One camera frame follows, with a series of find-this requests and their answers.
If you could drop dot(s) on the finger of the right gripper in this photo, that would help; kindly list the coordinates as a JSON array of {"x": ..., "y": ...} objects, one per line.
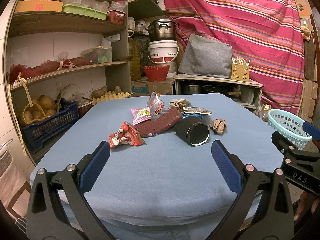
[
  {"x": 301, "y": 168},
  {"x": 311, "y": 130}
]

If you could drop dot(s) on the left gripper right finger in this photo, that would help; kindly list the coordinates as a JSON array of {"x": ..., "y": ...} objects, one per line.
[{"x": 262, "y": 208}]

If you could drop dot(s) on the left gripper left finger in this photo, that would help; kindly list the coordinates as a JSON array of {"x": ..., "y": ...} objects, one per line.
[{"x": 46, "y": 217}]

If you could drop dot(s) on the brown paper ball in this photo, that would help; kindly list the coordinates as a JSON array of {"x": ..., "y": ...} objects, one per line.
[{"x": 218, "y": 126}]

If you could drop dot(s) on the red snack wrapper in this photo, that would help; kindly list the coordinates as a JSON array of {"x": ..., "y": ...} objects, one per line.
[{"x": 127, "y": 134}]

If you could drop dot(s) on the black cylindrical can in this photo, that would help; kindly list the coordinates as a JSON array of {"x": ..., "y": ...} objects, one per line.
[{"x": 192, "y": 130}]

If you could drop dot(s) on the white blue snack bag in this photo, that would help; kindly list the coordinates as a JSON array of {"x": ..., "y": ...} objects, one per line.
[{"x": 197, "y": 110}]

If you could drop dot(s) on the dark red sponge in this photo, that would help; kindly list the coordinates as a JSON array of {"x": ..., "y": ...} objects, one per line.
[
  {"x": 170, "y": 118},
  {"x": 145, "y": 129}
]

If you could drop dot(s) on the pink snack packet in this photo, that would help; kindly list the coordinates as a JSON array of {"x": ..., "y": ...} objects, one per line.
[{"x": 140, "y": 115}]

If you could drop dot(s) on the clear red plastic wrapper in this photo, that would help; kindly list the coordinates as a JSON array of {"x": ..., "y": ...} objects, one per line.
[{"x": 155, "y": 104}]

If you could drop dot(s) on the blue plastic bag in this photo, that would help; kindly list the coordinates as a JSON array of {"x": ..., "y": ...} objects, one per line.
[{"x": 198, "y": 115}]

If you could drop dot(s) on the light blue plastic basket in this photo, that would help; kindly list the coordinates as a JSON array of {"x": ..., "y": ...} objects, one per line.
[{"x": 290, "y": 126}]

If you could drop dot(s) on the plastic oil bottle on floor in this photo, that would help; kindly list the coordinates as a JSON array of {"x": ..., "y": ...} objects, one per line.
[{"x": 263, "y": 114}]

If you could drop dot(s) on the low wooden cabinet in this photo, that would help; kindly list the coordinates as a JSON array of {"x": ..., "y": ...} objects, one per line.
[{"x": 246, "y": 93}]

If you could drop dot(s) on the yellow utensil holder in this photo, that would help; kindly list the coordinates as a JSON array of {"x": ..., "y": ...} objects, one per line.
[{"x": 240, "y": 69}]

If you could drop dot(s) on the dark blue plastic crate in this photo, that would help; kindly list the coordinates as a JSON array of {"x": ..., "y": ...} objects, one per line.
[{"x": 34, "y": 135}]

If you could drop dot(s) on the yellow net potato bag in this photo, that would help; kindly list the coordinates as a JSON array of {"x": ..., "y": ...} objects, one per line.
[{"x": 42, "y": 108}]

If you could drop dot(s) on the blue table cloth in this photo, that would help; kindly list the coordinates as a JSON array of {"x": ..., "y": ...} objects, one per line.
[{"x": 167, "y": 189}]

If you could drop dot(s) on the striped pink curtain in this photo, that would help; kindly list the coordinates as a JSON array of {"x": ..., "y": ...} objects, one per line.
[{"x": 267, "y": 32}]

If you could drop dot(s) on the yellow egg tray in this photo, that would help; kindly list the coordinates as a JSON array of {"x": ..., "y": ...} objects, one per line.
[{"x": 112, "y": 95}]

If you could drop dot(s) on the grey fabric cover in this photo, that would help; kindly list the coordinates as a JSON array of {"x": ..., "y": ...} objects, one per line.
[{"x": 207, "y": 57}]

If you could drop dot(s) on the yellow oil bottle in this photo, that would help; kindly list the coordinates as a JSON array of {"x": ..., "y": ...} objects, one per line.
[{"x": 134, "y": 55}]

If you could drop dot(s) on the clear plastic container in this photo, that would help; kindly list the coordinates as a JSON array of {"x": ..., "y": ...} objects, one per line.
[{"x": 100, "y": 54}]

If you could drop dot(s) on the wooden shelf unit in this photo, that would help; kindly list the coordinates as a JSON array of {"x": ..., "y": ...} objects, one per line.
[{"x": 70, "y": 33}]

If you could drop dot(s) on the red plastic bowl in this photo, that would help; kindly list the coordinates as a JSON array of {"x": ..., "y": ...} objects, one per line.
[{"x": 156, "y": 73}]

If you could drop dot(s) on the white plastic bucket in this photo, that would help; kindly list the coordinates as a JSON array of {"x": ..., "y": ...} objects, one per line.
[{"x": 164, "y": 53}]

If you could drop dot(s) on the steel cooking pot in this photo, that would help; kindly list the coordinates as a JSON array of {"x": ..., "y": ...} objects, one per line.
[{"x": 162, "y": 29}]

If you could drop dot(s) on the green plastic tray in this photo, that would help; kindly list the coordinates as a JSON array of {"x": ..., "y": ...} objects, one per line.
[{"x": 84, "y": 11}]

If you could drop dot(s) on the red small basket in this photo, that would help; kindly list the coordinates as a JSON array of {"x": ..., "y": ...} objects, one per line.
[{"x": 116, "y": 16}]

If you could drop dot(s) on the yellow cardboard box on shelf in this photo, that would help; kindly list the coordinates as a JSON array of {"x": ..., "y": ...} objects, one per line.
[{"x": 38, "y": 5}]

